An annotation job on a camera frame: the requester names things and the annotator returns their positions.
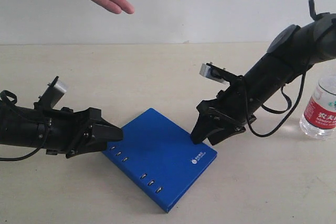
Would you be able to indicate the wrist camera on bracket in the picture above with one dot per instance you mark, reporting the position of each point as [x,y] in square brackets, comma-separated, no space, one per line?
[221,75]
[54,92]

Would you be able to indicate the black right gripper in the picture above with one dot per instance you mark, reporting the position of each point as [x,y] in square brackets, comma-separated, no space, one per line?
[225,115]

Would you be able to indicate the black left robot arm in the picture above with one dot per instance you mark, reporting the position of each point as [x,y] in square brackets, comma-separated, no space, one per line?
[17,124]

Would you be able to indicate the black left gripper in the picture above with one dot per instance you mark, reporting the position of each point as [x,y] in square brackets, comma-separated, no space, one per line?
[73,133]

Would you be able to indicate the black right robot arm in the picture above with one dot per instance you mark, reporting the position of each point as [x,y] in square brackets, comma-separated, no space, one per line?
[292,53]

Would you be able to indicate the clear water bottle red cap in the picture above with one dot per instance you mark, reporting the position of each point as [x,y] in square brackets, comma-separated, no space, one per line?
[318,119]

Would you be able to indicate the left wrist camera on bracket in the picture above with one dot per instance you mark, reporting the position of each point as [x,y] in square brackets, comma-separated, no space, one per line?
[54,92]

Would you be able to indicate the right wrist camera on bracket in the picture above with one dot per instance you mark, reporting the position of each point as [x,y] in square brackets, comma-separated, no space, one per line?
[221,75]

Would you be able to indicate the blue ring binder notebook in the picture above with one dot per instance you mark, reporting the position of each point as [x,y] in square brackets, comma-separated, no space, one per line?
[159,157]

